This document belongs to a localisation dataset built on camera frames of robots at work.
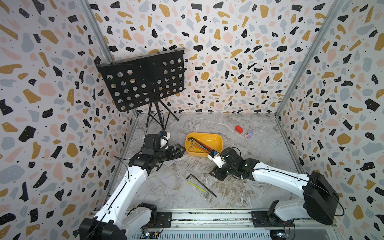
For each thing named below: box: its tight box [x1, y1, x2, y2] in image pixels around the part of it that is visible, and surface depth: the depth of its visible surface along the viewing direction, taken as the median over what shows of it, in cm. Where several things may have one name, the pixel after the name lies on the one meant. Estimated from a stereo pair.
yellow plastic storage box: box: [185, 132, 223, 157], surface depth 105 cm
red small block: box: [235, 125, 244, 134], surface depth 114 cm
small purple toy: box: [244, 130, 254, 139], surface depth 108 cm
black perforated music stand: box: [96, 47, 186, 132], surface depth 76 cm
